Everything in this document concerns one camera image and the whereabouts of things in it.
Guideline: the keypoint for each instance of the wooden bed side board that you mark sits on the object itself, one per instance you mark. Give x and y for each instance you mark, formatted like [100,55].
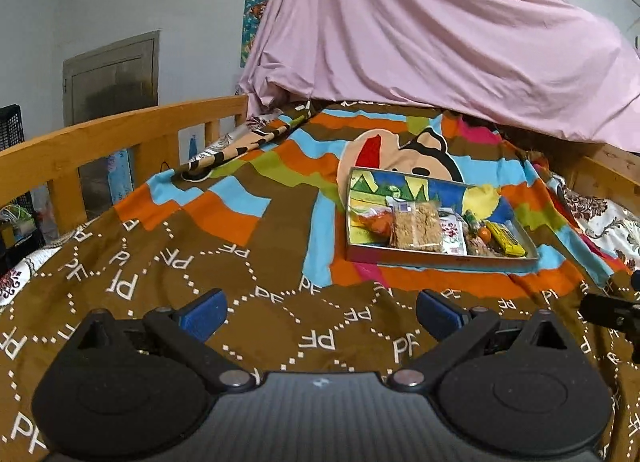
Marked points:
[610,162]

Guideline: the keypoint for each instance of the blue printed bag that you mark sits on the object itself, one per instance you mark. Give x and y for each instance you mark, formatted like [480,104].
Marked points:
[120,177]

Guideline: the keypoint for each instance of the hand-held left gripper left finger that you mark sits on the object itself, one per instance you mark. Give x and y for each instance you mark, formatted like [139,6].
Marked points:
[202,314]

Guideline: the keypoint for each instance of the painted metal tray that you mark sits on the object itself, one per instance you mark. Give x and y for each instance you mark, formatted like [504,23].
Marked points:
[380,187]

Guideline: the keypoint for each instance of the green sausage stick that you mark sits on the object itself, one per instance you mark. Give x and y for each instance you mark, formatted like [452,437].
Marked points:
[471,219]

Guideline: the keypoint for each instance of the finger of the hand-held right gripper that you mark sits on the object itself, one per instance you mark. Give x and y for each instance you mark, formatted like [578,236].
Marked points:
[636,282]
[610,312]

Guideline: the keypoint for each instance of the white green snack pouch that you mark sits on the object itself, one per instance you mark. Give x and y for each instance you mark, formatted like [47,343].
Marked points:
[452,232]

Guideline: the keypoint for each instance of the wooden slatted bed rail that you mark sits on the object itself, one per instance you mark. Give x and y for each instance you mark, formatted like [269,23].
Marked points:
[100,134]

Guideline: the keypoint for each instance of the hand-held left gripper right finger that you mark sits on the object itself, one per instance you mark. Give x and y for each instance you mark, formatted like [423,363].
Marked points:
[440,312]

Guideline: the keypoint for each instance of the clear packet of brown snack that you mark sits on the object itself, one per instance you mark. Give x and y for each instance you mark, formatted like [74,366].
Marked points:
[417,227]

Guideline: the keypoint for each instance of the brown printed blanket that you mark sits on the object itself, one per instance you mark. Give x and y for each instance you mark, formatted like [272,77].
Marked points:
[150,267]

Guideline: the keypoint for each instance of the wooden door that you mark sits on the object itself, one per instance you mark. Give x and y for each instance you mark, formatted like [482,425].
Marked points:
[115,82]

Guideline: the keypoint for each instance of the orange snack packet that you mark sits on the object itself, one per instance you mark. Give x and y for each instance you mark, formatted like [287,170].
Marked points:
[375,224]

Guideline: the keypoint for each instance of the mandarin orange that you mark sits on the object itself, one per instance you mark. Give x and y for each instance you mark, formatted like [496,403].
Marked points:
[484,233]

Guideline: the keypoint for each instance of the colourful wall poster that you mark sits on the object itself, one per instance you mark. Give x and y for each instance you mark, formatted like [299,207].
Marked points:
[252,22]

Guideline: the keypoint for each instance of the yellow snack packet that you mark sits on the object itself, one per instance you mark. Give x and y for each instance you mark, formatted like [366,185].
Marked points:
[507,239]

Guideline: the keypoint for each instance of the pink sheet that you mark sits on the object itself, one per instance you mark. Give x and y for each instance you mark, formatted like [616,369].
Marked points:
[425,42]

